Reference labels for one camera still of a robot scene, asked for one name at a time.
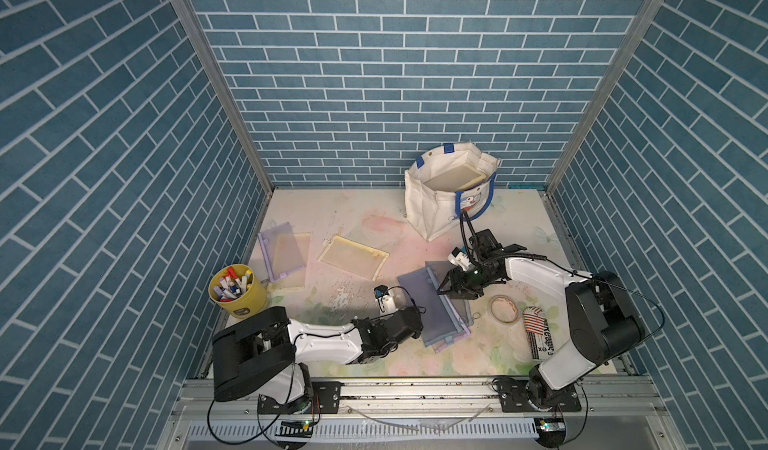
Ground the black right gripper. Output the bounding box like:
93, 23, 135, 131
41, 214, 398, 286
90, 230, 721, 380
435, 263, 496, 300

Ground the blue mesh pouch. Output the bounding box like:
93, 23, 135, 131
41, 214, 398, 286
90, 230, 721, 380
397, 267, 466, 347

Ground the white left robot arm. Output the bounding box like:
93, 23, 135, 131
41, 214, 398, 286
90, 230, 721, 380
212, 306, 423, 413

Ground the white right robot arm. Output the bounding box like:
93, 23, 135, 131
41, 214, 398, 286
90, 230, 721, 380
437, 230, 648, 411

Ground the white canvas Doraemon tote bag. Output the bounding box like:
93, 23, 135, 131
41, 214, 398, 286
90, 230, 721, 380
404, 143, 501, 242

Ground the pale yellow pouch under purple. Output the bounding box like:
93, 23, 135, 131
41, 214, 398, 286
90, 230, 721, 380
272, 233, 311, 289

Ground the clear tape roll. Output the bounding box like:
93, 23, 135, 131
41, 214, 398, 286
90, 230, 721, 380
487, 295, 521, 326

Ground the striped tape roll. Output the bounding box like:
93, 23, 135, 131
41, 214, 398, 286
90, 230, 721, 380
523, 306, 555, 361

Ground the yellow cup of markers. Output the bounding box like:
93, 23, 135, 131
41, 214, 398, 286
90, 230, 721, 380
208, 264, 267, 320

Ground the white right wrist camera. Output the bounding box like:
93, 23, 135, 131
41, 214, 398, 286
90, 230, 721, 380
448, 247, 473, 272

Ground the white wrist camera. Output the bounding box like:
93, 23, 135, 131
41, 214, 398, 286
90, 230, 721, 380
448, 247, 473, 272
374, 285, 397, 315

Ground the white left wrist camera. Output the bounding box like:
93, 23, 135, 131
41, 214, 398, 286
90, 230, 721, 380
374, 285, 397, 315

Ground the aluminium front rail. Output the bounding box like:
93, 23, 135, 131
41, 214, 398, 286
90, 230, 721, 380
173, 376, 667, 418

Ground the aluminium corner frame post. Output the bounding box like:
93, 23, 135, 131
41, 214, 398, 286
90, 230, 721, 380
544, 0, 665, 198

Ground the left aluminium corner post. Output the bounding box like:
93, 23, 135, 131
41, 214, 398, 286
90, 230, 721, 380
169, 0, 274, 196

